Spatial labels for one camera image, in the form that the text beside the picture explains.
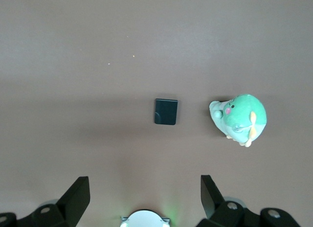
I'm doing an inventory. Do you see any green dinosaur plush toy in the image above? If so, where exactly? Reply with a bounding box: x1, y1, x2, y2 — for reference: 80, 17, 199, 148
209, 94, 268, 147

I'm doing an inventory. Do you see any small black phone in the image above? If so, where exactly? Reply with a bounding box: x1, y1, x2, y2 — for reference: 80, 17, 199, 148
154, 98, 179, 126

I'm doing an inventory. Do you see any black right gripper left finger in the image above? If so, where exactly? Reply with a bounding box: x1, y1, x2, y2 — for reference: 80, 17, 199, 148
17, 176, 91, 227

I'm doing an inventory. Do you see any brown table cover mat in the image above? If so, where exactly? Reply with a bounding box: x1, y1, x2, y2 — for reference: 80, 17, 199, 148
0, 0, 313, 227

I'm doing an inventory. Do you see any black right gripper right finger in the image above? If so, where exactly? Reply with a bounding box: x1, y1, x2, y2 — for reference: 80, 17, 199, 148
197, 174, 264, 227

